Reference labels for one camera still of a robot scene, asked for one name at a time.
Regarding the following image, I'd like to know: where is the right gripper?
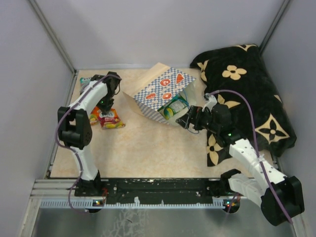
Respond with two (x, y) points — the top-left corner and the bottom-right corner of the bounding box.
(176, 105), (220, 134)

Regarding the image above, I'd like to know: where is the green mint candy bag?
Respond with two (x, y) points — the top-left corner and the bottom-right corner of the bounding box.
(79, 77), (91, 94)

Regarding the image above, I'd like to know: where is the checkered paper bag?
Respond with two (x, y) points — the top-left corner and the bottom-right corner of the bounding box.
(123, 63), (197, 126)

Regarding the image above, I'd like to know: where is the orange fruits candy bag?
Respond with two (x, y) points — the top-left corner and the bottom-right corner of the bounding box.
(89, 107), (100, 125)

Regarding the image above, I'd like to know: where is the green lemon candy bag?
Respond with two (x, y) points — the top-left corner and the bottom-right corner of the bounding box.
(158, 95), (189, 120)

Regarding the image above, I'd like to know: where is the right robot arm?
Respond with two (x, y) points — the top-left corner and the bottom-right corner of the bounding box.
(176, 104), (305, 226)

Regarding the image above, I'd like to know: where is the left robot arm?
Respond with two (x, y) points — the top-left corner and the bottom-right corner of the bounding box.
(55, 72), (121, 196)

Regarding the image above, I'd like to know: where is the black floral pillow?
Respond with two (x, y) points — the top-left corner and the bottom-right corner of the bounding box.
(190, 44), (297, 157)

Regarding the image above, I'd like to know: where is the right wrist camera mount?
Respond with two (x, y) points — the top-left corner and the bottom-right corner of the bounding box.
(202, 93), (217, 111)

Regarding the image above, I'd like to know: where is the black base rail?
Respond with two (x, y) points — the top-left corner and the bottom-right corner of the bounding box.
(75, 178), (234, 205)

